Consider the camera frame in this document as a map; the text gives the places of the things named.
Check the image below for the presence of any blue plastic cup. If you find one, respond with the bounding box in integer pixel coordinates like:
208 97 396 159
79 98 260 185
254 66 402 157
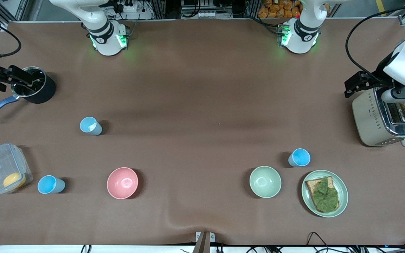
79 116 103 136
37 175 66 194
288 148 311 167

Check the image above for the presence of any glass lid blue knob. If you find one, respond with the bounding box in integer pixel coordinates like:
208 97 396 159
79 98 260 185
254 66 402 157
12 67 46 98

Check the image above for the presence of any beige chrome toaster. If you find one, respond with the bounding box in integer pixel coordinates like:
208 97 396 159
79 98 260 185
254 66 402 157
352 88 405 147

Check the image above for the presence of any orange round food piece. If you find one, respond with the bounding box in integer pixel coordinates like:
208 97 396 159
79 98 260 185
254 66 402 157
3 172 26 190

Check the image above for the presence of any pale green plate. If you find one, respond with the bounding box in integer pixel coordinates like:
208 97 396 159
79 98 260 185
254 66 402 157
301 170 349 218

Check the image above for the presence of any brown toast slice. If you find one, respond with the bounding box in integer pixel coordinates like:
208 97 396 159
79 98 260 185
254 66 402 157
305 176 340 213

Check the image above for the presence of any bag of orange buns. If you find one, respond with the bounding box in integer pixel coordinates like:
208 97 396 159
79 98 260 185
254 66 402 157
258 0 301 19

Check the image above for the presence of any green lettuce leaf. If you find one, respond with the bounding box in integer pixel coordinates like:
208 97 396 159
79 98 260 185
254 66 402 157
310 177 339 212

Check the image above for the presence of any pale green bowl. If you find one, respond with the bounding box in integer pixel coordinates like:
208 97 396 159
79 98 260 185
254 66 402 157
249 166 282 199

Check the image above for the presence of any white power strip with plugs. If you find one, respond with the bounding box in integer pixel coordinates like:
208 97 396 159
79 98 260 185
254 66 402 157
117 1 139 13

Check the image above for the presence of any pink bowl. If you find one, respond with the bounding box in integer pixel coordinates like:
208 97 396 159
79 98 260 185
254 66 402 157
107 167 139 200

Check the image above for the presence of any brown table mat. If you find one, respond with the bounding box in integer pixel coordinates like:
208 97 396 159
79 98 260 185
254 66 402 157
0 18 405 246

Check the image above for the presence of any black pot blue handle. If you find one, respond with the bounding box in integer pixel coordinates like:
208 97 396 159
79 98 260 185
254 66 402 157
0 66 57 121

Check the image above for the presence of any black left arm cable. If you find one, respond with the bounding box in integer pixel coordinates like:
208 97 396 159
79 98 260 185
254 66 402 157
345 4 405 85

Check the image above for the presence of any aluminium frame rail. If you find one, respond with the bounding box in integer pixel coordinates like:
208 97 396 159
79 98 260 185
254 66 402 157
0 0 29 28

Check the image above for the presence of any black looped cable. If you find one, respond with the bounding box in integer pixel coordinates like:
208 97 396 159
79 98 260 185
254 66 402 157
306 232 329 248

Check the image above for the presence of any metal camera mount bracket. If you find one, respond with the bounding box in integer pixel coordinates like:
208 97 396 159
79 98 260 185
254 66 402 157
195 231 215 253

